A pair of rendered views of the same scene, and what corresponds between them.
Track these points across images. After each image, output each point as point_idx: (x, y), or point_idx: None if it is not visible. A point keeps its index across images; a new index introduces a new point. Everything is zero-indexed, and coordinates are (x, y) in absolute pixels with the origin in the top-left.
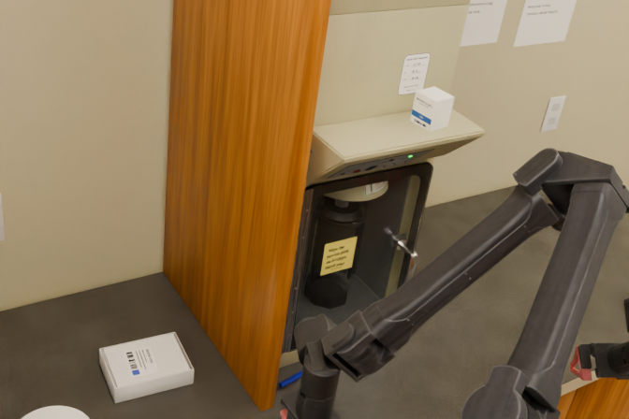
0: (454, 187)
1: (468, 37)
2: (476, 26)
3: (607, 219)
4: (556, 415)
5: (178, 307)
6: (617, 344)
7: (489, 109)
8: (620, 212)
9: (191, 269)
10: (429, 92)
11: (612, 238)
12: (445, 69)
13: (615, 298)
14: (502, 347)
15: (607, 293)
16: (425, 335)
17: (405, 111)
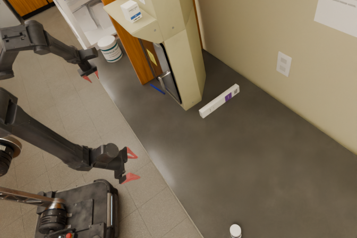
0: (330, 126)
1: (342, 25)
2: (352, 19)
3: (0, 43)
4: (0, 74)
5: None
6: (118, 158)
7: None
8: (3, 47)
9: None
10: (129, 2)
11: None
12: None
13: (245, 222)
14: (183, 151)
15: (249, 218)
16: (184, 121)
17: (145, 11)
